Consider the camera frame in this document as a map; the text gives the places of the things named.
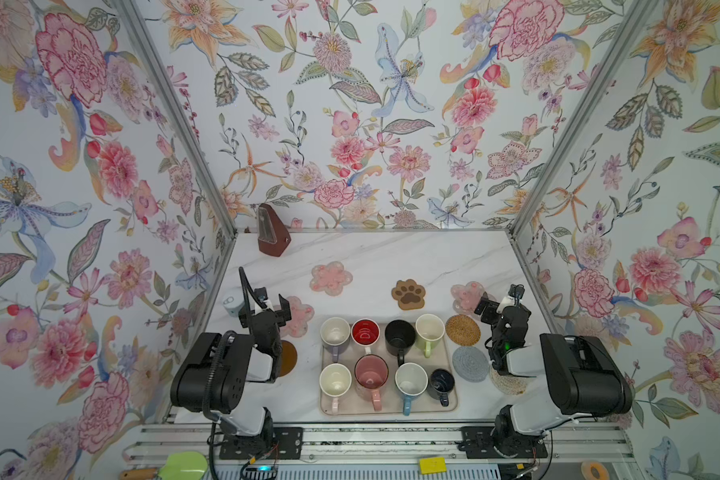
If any woven rattan round coaster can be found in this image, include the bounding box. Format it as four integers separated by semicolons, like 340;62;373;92
445;314;481;347

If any grey-blue woven round coaster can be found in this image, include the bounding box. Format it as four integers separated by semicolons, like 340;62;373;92
452;346;490;383

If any white multicolour zigzag coaster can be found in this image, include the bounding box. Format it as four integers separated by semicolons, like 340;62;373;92
489;369;529;396

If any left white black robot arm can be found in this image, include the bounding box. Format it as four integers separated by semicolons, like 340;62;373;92
170;300;292;439

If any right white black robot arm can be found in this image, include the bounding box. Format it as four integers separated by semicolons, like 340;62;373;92
474;294;634;445

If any brown round cork coaster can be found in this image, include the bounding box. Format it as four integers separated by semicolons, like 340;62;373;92
279;340;298;377

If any pink flower coaster front left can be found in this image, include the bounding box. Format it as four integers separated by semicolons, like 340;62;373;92
280;296;315;338

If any pink flower coaster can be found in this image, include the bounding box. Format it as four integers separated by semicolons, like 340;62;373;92
280;296;315;338
310;261;353;297
450;281;485;316

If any pink flower coaster right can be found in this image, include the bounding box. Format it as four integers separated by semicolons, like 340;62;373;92
450;281;485;316

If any pink flower coaster back left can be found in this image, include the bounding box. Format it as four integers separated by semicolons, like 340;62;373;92
310;261;353;297

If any brown paw print coaster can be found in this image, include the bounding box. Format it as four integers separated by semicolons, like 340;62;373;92
391;279;426;311

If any small tin can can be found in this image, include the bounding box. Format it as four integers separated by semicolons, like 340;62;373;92
222;293;245;317

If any purple mug white inside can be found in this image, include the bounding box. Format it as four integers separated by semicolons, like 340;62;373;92
320;317;351;363

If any beige serving tray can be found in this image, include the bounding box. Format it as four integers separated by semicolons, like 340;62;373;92
320;338;459;419

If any light green mug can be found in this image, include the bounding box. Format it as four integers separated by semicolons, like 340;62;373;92
414;314;445;358

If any brown wooden metronome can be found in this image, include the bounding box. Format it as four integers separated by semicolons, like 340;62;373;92
257;203;291;257

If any small dark navy mug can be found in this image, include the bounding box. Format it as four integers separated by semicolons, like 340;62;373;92
427;368;455;408

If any red mug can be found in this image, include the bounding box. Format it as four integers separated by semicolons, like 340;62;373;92
351;318;381;355

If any black mug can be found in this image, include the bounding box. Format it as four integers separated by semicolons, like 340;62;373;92
384;319;416;366

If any blue mug white inside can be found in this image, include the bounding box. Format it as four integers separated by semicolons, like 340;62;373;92
395;362;429;416

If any yellow sticky label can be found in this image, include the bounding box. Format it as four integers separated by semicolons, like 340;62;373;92
419;457;447;475

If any tape roll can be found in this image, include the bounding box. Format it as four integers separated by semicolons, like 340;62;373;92
580;461;611;480

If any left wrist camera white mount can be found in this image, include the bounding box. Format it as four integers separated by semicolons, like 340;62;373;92
254;288;268;304

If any cream mug pink handle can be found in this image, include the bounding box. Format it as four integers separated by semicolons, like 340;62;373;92
319;363;353;415

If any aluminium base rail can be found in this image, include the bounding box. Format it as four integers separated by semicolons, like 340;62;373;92
122;421;637;480

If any green spatula wooden handle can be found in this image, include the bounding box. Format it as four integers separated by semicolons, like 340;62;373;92
118;451;208;480

